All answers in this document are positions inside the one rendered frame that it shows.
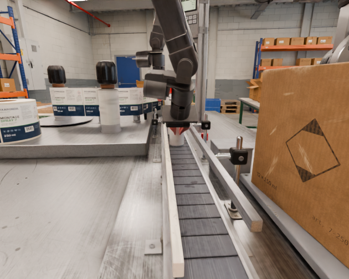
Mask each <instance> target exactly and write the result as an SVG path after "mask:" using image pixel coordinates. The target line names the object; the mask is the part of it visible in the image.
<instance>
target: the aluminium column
mask: <svg viewBox="0 0 349 279"><path fill-rule="evenodd" d="M208 22H209V4H208V3H200V4H199V26H198V27H208ZM207 49H208V34H203V33H199V34H198V40H197V52H198V56H199V63H198V70H197V72H196V94H195V106H196V109H197V116H198V123H201V120H204V114H205V104H206V77H207ZM194 128H195V129H196V131H197V132H198V133H199V135H201V133H203V131H204V130H202V129H201V127H194Z"/></svg>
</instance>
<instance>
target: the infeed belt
mask: <svg viewBox="0 0 349 279"><path fill-rule="evenodd" d="M166 128H167V136H168V145H169V149H170V157H171V166H172V174H173V182H174V190H175V195H176V204H177V212H178V220H179V228H180V233H181V241H182V250H183V258H184V276H183V277H175V279H249V278H248V276H247V273H246V271H245V269H244V267H243V265H242V262H241V260H240V258H239V256H238V254H237V251H236V249H235V247H234V245H233V243H232V240H231V238H230V236H229V235H228V232H227V229H226V227H225V225H224V222H223V220H222V218H221V216H220V213H219V211H218V209H217V207H216V205H215V202H214V200H213V198H212V196H211V194H210V191H209V189H208V187H207V185H206V183H205V180H204V178H203V176H202V174H201V171H200V169H199V167H198V164H197V162H196V160H195V158H194V156H193V153H192V151H191V149H190V147H189V145H188V142H187V140H186V138H185V136H184V146H182V147H171V146H170V136H169V135H168V127H166Z"/></svg>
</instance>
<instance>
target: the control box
mask: <svg viewBox="0 0 349 279"><path fill-rule="evenodd" d="M199 4H200V0H197V10H196V11H191V12H185V15H186V16H189V15H193V14H197V24H191V25H189V28H190V30H191V34H192V38H193V41H194V42H195V43H197V40H198V34H199V27H198V26H199Z"/></svg>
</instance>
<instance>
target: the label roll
mask: <svg viewBox="0 0 349 279"><path fill-rule="evenodd" d="M41 135H42V131H41V127H40V122H39V116H38V110H37V104H36V100H35V99H2V100H0V144H11V143H18V142H24V141H28V140H32V139H35V138H38V137H40V136H41Z"/></svg>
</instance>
